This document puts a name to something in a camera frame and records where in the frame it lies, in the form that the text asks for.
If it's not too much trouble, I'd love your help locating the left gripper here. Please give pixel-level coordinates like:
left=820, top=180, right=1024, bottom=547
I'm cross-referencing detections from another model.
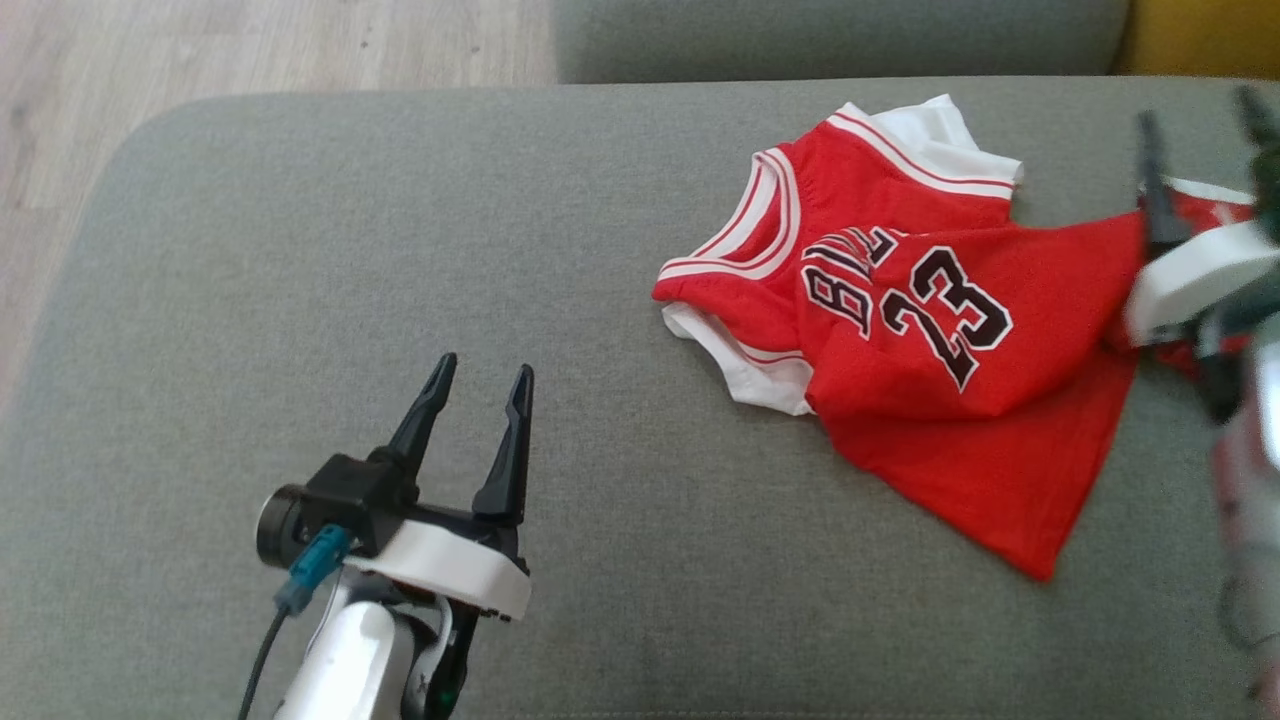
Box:
left=345, top=352, right=535, bottom=720

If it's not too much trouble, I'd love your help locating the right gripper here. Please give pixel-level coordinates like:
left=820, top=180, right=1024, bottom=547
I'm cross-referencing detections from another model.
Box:
left=1125, top=85, right=1280, bottom=346

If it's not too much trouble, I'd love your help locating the red basketball jersey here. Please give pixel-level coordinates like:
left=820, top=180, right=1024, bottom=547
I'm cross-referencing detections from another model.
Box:
left=652, top=95, right=1151, bottom=583

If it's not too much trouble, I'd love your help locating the mustard yellow cushion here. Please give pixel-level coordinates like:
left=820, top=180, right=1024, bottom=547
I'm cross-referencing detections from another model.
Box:
left=1115, top=0, right=1280, bottom=81

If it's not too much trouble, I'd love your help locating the grey sofa seat cushion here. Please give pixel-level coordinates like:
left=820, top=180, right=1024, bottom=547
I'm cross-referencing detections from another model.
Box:
left=0, top=75, right=1280, bottom=720

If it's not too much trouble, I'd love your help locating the grey sofa back cushion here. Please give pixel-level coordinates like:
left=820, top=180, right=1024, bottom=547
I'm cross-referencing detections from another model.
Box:
left=553, top=0, right=1131, bottom=84

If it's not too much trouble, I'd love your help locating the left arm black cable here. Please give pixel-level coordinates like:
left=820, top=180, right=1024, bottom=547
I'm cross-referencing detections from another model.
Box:
left=238, top=525, right=353, bottom=720

